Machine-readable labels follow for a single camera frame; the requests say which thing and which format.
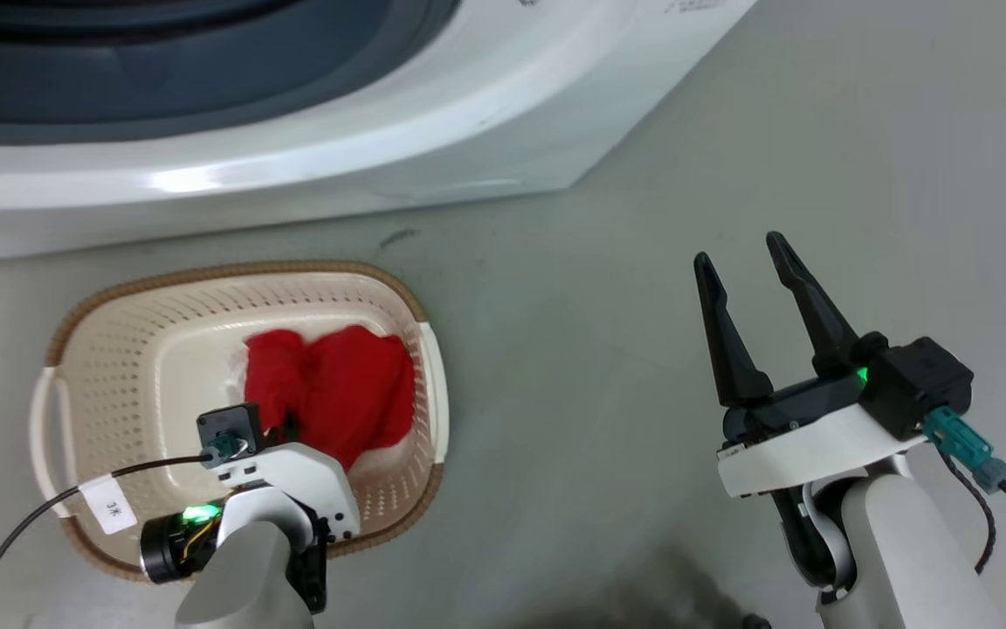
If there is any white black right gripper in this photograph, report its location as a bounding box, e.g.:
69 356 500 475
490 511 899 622
692 231 934 500

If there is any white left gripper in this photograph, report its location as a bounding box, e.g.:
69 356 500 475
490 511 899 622
214 414 362 544

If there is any red garment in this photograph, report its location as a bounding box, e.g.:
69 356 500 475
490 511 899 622
244 324 417 472

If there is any beige perforated laundry basket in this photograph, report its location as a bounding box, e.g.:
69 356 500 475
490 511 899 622
29 259 451 584

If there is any white washing machine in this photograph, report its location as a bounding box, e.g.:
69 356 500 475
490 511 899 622
0 0 759 266

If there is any dark round washing machine door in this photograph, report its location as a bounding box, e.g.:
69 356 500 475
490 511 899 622
0 0 462 147

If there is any black cable with teal plug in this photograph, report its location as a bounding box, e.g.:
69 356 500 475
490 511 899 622
922 406 1006 576

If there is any black cable with white tag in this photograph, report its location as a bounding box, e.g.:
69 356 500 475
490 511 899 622
0 452 217 629

